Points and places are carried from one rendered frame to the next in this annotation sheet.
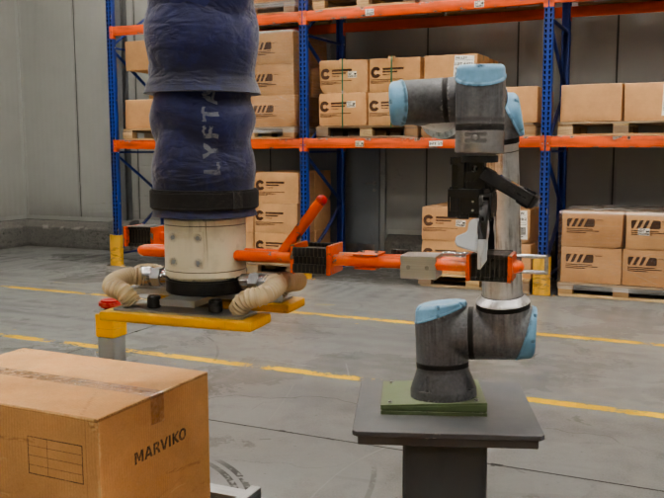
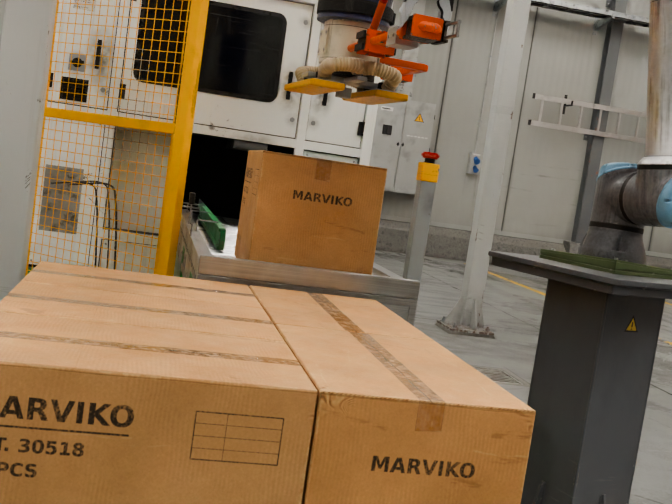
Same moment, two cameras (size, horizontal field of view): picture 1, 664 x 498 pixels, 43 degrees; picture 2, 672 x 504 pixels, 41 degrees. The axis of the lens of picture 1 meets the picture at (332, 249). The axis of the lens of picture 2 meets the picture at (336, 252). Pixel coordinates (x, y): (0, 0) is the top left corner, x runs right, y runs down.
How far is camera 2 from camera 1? 2.04 m
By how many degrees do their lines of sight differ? 54
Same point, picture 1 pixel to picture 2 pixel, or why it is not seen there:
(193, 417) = (362, 195)
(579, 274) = not seen: outside the picture
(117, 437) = (279, 170)
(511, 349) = (649, 208)
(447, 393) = (591, 246)
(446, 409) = (584, 260)
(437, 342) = (598, 197)
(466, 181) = not seen: outside the picture
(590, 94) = not seen: outside the picture
